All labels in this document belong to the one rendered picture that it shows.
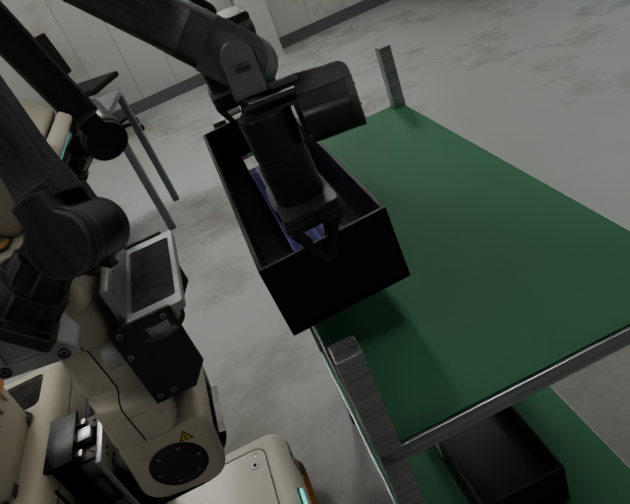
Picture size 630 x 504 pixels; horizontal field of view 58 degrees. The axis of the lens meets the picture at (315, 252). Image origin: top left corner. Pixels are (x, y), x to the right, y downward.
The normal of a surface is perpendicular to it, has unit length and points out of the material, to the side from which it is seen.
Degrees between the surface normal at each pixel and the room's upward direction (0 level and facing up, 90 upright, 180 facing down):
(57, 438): 0
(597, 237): 0
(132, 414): 90
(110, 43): 90
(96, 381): 90
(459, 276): 0
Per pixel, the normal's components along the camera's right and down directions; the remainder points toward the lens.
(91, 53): 0.29, 0.45
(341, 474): -0.32, -0.78
